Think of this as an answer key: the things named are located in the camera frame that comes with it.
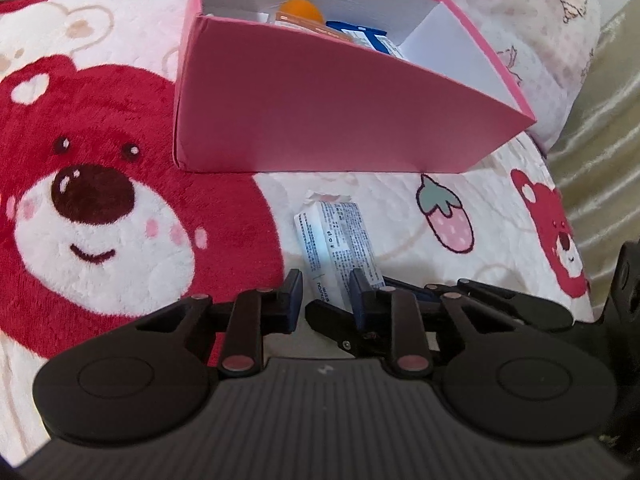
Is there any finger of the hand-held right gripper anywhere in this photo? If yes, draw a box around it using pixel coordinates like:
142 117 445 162
305 301 446 359
382 276 573 333

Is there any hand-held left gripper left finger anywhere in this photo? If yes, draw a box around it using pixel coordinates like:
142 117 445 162
135 268 305 378

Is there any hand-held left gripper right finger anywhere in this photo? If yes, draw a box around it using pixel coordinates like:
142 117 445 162
348 268 511 378

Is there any small white carton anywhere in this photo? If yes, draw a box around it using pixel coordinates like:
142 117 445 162
294 191 386 311

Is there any pink cardboard box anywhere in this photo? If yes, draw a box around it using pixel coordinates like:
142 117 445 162
172 0 537 174

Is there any blue and white packet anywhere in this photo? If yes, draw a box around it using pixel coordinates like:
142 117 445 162
326 20 408 63

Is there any clear case with orange label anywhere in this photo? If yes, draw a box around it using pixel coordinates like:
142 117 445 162
267 12 368 46

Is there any small orange round item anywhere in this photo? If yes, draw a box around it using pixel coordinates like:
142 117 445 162
277 0 326 25

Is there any beige satin cloth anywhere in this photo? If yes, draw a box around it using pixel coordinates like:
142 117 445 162
547 0 640 321

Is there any bear printed blanket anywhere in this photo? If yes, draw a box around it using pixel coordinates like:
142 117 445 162
0 0 601 461

